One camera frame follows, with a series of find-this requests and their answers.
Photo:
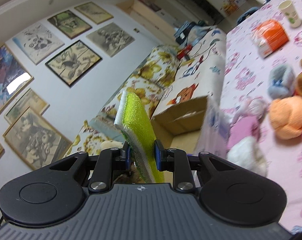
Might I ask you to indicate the red box on sofa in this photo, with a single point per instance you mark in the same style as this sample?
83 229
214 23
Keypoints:
182 53

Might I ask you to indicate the orange plush toy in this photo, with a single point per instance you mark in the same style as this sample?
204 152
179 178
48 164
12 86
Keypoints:
285 116

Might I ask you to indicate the cardboard box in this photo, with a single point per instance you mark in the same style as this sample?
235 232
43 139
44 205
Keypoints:
197 125

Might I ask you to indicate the wood framed mickey picture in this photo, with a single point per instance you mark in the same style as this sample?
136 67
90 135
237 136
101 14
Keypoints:
35 140

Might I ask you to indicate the pink fluffy cloth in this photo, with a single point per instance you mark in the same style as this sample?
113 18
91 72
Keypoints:
247 126

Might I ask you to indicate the blue abstract framed painting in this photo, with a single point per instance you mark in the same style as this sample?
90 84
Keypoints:
14 77

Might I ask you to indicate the white fluffy ball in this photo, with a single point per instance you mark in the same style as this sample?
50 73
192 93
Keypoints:
247 154

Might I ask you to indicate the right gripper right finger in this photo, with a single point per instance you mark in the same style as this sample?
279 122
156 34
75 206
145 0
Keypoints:
159 154

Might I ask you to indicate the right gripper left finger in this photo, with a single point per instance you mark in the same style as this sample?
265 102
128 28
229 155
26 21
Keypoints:
126 156

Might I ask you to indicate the orange white tissue pack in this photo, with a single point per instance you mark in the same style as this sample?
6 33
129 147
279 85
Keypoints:
268 37

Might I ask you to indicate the floral cartoon sofa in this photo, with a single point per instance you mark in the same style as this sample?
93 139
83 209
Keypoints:
161 81

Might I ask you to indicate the black framed cartoon drawing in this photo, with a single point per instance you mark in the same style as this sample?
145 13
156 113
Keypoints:
73 62

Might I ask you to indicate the grey blue plush slipper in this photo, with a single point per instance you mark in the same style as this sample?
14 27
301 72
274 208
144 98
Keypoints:
281 82

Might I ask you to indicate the unframed soldier sketch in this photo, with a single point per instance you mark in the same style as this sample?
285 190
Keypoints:
111 39

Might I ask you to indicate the green white sponge cloth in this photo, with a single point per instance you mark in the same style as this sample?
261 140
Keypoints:
133 122

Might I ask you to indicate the white paper cup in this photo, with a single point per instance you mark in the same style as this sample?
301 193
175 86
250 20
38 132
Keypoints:
288 9

